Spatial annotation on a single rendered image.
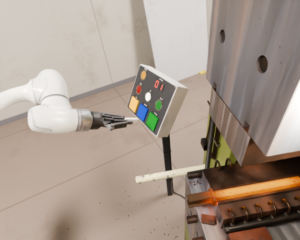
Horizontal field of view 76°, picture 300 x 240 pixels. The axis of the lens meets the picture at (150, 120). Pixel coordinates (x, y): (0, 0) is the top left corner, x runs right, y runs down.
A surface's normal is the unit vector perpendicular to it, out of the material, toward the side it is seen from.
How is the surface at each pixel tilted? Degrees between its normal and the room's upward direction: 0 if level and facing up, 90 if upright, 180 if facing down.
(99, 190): 0
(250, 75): 90
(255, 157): 90
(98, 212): 0
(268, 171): 0
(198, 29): 78
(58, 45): 90
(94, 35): 90
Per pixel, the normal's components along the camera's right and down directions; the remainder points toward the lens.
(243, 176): -0.11, -0.76
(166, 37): 0.42, 0.37
